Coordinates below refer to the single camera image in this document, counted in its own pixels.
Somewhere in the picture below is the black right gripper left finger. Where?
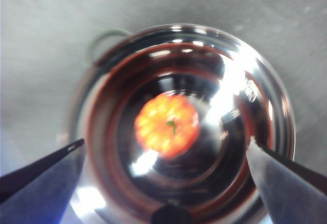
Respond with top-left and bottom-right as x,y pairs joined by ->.
0,139 -> 86,224

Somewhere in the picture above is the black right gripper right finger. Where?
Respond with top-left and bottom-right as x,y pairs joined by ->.
246,136 -> 327,224

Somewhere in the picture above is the orange pumpkin with green stem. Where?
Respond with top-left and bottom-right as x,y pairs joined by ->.
134,93 -> 200,158

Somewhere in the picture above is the pale green electric steamer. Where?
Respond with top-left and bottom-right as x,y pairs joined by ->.
68,23 -> 297,224

